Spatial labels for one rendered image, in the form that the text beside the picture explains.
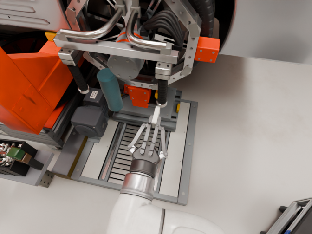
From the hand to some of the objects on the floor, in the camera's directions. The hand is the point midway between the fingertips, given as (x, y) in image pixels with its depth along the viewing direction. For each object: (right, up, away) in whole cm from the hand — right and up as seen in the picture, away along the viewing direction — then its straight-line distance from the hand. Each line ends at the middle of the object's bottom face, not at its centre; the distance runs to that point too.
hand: (156, 117), depth 63 cm
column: (-80, -45, +70) cm, 115 cm away
